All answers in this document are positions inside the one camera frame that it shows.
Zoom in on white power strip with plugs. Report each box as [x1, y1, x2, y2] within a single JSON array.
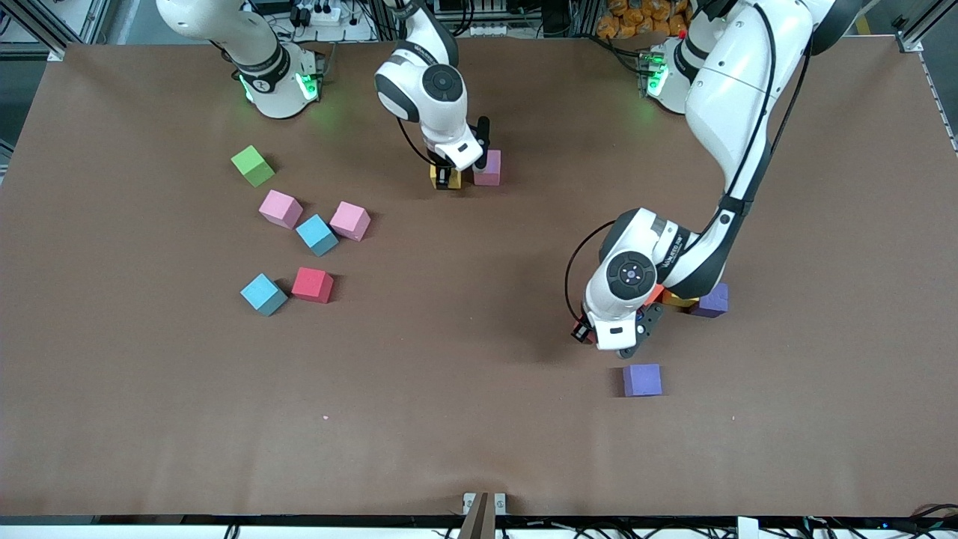
[[288, 2, 344, 27]]

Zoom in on aluminium frame profile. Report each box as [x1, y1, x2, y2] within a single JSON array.
[[892, 0, 958, 53], [0, 0, 113, 62]]

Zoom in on brown upright post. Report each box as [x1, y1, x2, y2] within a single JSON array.
[[457, 492, 497, 539]]

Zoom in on green foam cube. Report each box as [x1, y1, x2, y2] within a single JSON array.
[[231, 144, 276, 188]]

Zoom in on blue foam cube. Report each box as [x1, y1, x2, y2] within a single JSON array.
[[295, 214, 340, 258], [239, 272, 289, 317]]

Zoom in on pink foam cube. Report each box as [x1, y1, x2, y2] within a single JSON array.
[[258, 189, 305, 230], [329, 201, 372, 242], [473, 149, 502, 187]]

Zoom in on pile of orange fruit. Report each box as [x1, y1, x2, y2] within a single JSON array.
[[597, 0, 693, 40]]

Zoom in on grey metal table bracket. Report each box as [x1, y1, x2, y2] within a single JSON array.
[[463, 492, 507, 516]]

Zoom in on aluminium table edge rail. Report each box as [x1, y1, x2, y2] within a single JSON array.
[[919, 51, 958, 154]]

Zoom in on purple foam cube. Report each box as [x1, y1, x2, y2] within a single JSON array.
[[623, 364, 663, 398], [689, 282, 730, 319]]

